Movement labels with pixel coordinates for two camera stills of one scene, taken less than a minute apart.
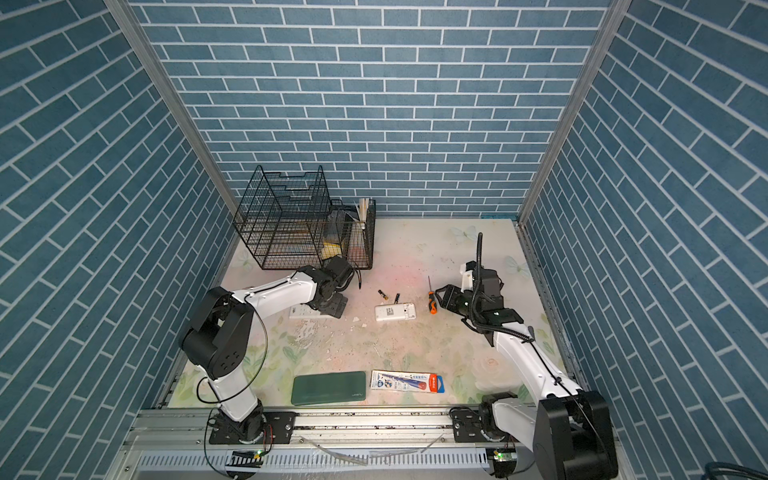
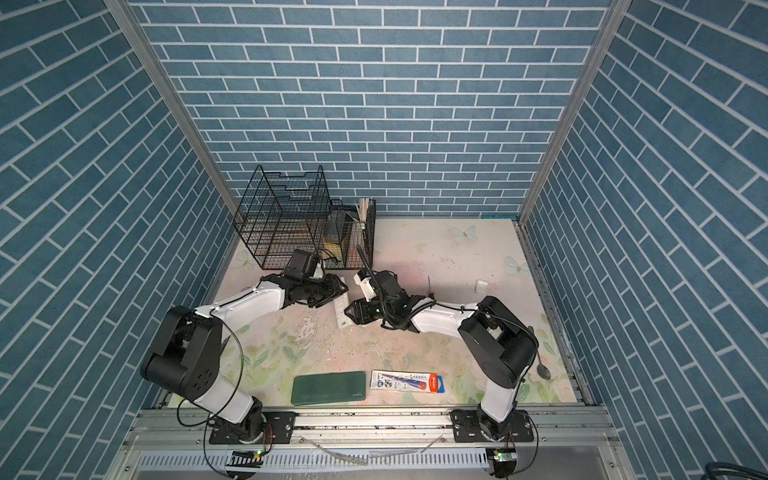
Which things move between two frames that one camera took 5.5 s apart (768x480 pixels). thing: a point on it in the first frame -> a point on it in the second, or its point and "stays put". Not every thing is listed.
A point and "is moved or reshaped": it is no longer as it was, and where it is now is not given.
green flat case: (337, 387) stays put
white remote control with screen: (303, 311) is moved or reshaped
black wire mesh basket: (351, 232) stays put
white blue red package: (407, 381) stays put
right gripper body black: (458, 302) -> (368, 311)
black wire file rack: (285, 221) stays put
